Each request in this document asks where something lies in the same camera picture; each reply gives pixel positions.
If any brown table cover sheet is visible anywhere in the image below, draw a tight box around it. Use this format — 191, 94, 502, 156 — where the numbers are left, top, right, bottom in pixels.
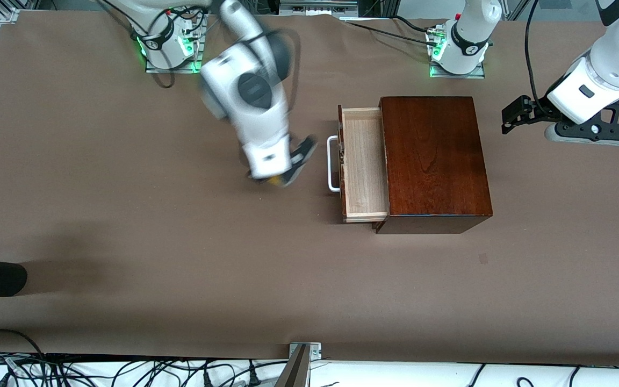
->
0, 11, 619, 367

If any dark brown wooden cabinet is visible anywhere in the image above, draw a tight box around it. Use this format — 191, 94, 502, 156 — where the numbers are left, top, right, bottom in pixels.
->
372, 96, 493, 235

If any long black table cable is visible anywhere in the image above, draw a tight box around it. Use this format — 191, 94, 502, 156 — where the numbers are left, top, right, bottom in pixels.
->
339, 19, 442, 46

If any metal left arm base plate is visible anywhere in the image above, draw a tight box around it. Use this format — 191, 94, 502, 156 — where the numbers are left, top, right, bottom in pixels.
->
429, 24, 486, 80

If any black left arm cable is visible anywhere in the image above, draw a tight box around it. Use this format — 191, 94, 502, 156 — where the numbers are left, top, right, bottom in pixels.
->
524, 0, 544, 103

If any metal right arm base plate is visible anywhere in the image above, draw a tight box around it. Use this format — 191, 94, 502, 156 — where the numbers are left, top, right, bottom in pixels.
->
145, 15, 203, 74

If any short black table cable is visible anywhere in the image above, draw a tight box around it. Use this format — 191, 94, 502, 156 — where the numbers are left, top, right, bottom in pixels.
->
393, 15, 431, 33

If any white foam sheet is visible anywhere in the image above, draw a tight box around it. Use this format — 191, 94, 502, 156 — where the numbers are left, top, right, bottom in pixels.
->
0, 356, 619, 387

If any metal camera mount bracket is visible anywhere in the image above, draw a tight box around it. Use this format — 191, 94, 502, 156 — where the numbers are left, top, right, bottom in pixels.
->
275, 342, 322, 387

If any white drawer handle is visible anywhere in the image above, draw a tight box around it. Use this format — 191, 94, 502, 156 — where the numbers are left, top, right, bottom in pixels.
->
327, 135, 342, 193

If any silver electronics box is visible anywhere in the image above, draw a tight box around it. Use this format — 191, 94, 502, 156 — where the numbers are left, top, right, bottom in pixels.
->
279, 0, 359, 16

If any wooden drawer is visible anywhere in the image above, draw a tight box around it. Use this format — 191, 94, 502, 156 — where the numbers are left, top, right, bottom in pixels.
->
338, 105, 391, 224

